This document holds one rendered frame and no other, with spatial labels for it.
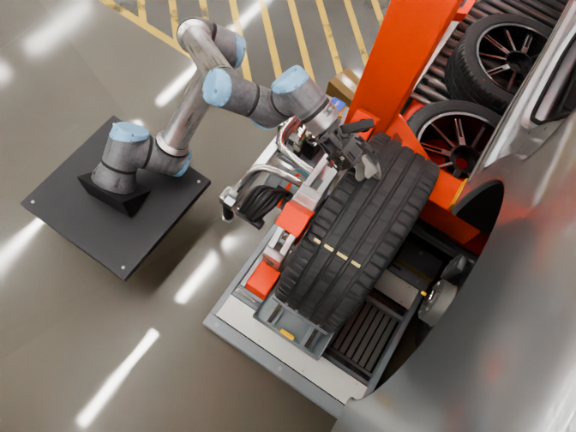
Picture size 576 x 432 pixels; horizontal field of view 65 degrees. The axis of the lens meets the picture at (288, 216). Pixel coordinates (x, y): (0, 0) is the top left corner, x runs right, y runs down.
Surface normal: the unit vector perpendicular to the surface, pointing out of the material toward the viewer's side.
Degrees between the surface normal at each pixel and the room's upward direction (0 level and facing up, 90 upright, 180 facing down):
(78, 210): 0
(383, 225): 15
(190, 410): 0
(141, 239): 0
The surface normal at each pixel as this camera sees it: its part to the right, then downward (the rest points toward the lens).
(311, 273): -0.38, 0.39
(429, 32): -0.54, 0.75
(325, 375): 0.11, -0.38
